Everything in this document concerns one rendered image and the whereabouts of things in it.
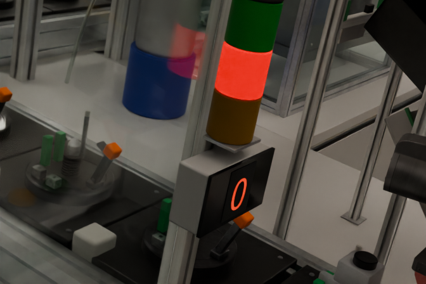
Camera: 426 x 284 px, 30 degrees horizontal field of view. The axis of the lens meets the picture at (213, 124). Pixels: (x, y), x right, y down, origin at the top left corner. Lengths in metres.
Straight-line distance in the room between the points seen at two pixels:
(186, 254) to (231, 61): 0.24
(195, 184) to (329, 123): 1.30
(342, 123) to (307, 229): 0.63
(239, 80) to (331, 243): 0.77
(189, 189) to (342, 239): 0.77
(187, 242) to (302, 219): 0.70
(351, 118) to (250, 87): 1.38
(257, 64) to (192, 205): 0.15
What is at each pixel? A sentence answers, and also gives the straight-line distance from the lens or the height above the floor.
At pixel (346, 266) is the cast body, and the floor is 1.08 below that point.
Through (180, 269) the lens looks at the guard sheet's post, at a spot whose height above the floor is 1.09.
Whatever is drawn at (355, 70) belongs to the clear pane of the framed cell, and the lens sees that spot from 2.38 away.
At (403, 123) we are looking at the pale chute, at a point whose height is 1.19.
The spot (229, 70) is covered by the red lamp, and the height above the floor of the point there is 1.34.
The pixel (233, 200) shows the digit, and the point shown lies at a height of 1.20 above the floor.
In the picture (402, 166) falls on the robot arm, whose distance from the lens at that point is 0.91.
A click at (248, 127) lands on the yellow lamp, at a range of 0.80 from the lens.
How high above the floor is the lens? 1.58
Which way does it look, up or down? 22 degrees down
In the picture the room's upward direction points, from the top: 12 degrees clockwise
